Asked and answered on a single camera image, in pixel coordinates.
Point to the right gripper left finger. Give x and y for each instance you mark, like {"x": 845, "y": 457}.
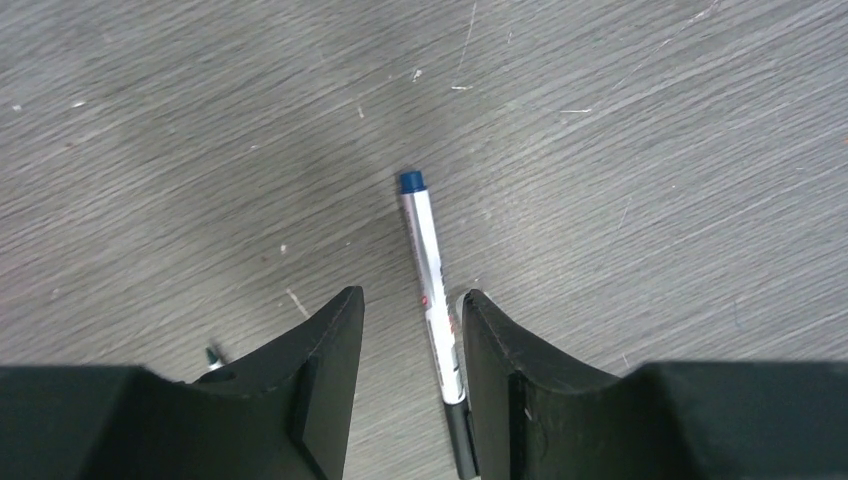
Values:
{"x": 282, "y": 411}

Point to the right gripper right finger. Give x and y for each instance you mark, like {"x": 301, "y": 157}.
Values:
{"x": 539, "y": 413}

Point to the purple capped marker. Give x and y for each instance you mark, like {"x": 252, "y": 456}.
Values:
{"x": 213, "y": 358}

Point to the black capped blue marker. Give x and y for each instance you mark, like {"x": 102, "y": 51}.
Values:
{"x": 441, "y": 327}

